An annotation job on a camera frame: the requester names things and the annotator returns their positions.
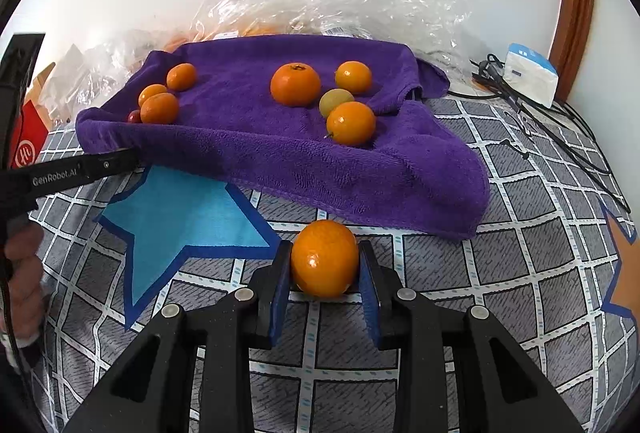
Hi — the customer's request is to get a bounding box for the white blue tissue pack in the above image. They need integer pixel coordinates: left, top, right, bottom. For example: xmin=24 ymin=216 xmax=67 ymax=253
xmin=503 ymin=43 xmax=559 ymax=108

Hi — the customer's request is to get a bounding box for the red paper bag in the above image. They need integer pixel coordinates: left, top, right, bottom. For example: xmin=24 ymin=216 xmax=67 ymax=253
xmin=10 ymin=102 xmax=49 ymax=168

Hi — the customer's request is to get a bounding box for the orange star felt mat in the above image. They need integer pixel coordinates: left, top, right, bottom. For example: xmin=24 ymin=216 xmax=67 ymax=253
xmin=600 ymin=203 xmax=640 ymax=328

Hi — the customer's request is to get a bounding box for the grey checked table cloth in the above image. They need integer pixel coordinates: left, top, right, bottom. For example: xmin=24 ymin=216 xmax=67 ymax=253
xmin=27 ymin=91 xmax=640 ymax=433

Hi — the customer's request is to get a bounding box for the black cable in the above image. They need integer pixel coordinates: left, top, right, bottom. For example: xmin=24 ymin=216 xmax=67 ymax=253
xmin=470 ymin=52 xmax=633 ymax=215

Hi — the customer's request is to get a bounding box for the orange mandarin group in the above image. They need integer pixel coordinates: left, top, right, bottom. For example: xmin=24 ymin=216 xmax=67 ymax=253
xmin=334 ymin=60 xmax=373 ymax=95

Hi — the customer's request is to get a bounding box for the yellow-green small fruit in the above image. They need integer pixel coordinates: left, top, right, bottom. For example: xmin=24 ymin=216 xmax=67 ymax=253
xmin=319 ymin=88 xmax=355 ymax=119

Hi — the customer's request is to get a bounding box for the wooden door frame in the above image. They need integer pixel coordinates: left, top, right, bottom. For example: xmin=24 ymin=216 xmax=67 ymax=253
xmin=549 ymin=0 xmax=594 ymax=101

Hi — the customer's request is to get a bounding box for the small orange mandarin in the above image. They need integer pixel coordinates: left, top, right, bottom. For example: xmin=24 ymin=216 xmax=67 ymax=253
xmin=326 ymin=101 xmax=376 ymax=147

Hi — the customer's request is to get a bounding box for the blue star felt mat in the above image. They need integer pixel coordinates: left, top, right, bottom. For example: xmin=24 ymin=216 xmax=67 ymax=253
xmin=96 ymin=165 xmax=281 ymax=328

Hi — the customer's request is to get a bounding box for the orange mandarin with stem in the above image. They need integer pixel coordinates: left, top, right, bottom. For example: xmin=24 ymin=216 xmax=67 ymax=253
xmin=166 ymin=63 xmax=198 ymax=92

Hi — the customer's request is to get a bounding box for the red small fruit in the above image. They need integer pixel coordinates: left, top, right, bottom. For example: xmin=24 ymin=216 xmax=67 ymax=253
xmin=127 ymin=110 xmax=141 ymax=123

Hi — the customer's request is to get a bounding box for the large orange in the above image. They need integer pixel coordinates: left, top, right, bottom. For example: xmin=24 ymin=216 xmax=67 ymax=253
xmin=270 ymin=62 xmax=321 ymax=107

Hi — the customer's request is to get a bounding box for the left hand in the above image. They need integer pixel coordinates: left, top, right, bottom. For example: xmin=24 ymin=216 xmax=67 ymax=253
xmin=4 ymin=222 xmax=44 ymax=340

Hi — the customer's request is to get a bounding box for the small orange kumquat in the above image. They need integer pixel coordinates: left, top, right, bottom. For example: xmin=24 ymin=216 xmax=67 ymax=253
xmin=138 ymin=84 xmax=167 ymax=107

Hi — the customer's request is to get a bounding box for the purple towel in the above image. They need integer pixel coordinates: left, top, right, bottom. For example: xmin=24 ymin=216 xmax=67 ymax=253
xmin=76 ymin=35 xmax=490 ymax=240

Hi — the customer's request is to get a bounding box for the clear plastic bag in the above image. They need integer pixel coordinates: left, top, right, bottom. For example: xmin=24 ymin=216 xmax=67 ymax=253
xmin=39 ymin=0 xmax=471 ymax=122

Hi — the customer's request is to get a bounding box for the cardboard box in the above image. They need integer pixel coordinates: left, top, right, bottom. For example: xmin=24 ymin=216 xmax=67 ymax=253
xmin=24 ymin=62 xmax=55 ymax=108

